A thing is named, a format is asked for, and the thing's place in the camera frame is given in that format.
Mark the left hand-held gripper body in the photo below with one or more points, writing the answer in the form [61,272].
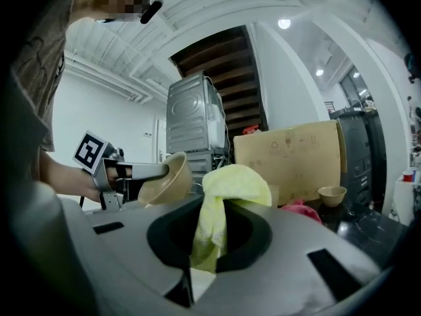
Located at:
[90,151]

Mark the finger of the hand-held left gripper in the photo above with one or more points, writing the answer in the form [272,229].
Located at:
[151,171]

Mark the beige plastic bowl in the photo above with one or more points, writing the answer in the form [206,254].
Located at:
[171,186]

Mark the cardboard box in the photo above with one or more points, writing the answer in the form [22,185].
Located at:
[289,156]

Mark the yellow cloth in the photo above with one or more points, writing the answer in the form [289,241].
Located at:
[230,183]

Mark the pink rag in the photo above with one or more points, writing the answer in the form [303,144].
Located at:
[302,211]

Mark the gray appliance with oval embossing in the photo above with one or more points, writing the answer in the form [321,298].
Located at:
[187,117]

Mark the black head-mounted camera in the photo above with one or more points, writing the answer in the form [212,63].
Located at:
[149,13]

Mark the small tan bowl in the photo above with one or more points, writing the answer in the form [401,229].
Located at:
[332,196]

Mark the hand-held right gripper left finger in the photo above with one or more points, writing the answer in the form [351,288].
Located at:
[131,258]

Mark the person's left forearm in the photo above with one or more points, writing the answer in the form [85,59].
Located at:
[65,179]

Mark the round ceiling light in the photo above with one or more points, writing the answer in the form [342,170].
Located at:
[319,72]
[284,23]

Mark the white door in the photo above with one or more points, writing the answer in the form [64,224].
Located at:
[162,143]

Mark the red cup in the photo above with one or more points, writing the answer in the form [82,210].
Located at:
[408,176]

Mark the gray appliance with ribbed panel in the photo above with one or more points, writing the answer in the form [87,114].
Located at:
[204,166]

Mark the translucent plastic cup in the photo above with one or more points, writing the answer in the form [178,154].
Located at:
[274,196]

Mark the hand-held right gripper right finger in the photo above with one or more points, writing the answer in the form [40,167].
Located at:
[289,268]

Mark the red plastic item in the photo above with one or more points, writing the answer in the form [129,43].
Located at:
[251,130]

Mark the black marble kitchen counter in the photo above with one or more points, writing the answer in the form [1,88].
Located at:
[361,229]

